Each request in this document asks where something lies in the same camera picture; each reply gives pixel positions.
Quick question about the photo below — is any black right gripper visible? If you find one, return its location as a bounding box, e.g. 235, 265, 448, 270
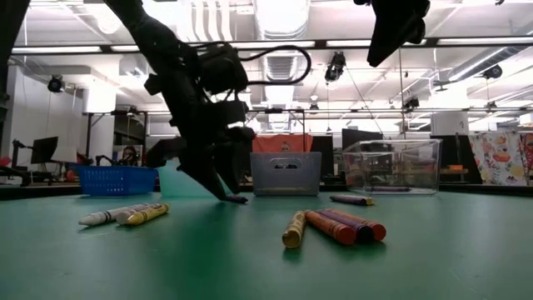
353, 0, 432, 68

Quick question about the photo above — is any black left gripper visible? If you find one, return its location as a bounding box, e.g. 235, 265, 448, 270
145, 82, 257, 203

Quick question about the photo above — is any grey plastic bin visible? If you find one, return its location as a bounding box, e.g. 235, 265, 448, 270
250, 150, 324, 198

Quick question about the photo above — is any teal plastic bin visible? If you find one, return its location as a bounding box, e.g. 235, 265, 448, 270
157, 159, 237, 198

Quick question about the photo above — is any orange fabric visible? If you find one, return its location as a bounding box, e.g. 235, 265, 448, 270
251, 132, 315, 153

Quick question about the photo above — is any black monitor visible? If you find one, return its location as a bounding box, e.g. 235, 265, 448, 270
341, 127, 384, 153
30, 135, 60, 165

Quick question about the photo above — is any blue plastic basket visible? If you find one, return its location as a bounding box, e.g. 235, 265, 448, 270
77, 164, 160, 198

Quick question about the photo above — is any white crayon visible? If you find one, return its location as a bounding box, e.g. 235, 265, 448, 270
115, 202, 162, 227
77, 202, 151, 228

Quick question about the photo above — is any clear plastic bin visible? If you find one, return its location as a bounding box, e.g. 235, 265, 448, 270
342, 137, 446, 197

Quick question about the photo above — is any white board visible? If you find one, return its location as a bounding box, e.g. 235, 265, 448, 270
51, 144, 79, 164

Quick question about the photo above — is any red flower print fabric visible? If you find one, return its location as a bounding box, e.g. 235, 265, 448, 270
523, 132, 533, 184

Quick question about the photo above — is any black left camera cable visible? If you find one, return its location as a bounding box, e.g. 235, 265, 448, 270
232, 44, 313, 88

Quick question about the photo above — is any silver ventilation duct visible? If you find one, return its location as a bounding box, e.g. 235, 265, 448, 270
252, 0, 312, 84

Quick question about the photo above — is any black metal rack frame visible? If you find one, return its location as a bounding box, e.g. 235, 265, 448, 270
82, 108, 149, 168

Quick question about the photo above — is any black table frame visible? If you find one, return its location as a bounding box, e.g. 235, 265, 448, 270
0, 182, 533, 201

